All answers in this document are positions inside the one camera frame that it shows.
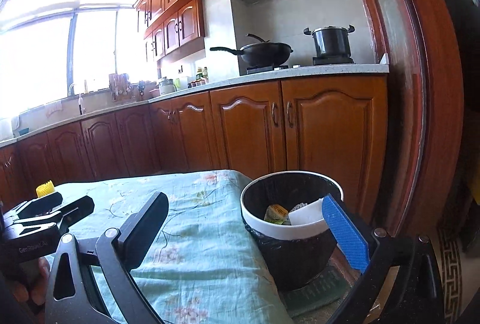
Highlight patterned floor rug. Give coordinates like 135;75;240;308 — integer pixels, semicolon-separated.
436;229;465;324

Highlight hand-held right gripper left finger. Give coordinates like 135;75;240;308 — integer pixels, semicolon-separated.
44;191;169;324

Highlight person's left hand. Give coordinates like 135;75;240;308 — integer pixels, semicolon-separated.
10;256;52;307

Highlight green floor mat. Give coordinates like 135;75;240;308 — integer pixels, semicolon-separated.
279;259;354;318

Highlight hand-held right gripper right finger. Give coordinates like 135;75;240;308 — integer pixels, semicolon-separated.
322;194;447;324

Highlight teal floral tablecloth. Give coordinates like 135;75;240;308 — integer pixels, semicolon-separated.
49;169;297;324

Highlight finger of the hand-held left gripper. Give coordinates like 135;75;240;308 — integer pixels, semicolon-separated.
3;193;64;221
13;195;95;232

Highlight kitchen window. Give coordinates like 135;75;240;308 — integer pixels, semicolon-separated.
0;3;151;115

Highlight wooden utensil holder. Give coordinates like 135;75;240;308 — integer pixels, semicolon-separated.
109;73;133;102

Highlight condiment bottles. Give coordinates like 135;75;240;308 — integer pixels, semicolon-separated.
189;66;209;88

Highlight white lidded cooker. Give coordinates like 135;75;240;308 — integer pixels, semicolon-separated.
157;76;176;96

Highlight speckled white countertop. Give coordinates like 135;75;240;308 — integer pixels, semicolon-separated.
0;53;391;149

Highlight white foam block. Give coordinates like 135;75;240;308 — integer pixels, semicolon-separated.
288;198;326;227

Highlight black wok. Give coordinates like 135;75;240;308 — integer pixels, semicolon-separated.
209;33;294;68

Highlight wooden door frame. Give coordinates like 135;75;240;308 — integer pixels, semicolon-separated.
337;0;467;236

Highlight white rimmed trash bin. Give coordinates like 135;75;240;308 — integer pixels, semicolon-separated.
240;170;344;293

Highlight black gas stove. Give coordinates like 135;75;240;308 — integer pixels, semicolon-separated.
245;56;355;72

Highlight wooden base cabinets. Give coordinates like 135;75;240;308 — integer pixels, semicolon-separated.
0;76;389;233

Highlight yellow ribbed scrap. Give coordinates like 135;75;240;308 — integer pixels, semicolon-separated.
36;180;56;198

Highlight black cooking pot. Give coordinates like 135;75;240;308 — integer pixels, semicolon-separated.
304;24;355;58

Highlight yellow and dark packet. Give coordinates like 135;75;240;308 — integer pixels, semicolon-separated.
263;204;290;226

